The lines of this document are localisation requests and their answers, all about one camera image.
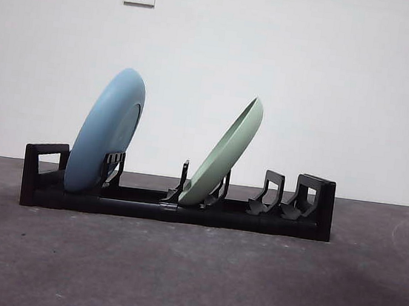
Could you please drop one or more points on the pale green round plate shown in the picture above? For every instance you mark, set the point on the pale green round plate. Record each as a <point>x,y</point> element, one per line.
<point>227,152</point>

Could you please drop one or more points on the black plastic plate rack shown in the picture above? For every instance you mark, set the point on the black plastic plate rack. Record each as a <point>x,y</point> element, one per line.
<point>237,222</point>

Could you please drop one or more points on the blue round plate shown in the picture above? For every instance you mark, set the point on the blue round plate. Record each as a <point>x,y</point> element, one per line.
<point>98,132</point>

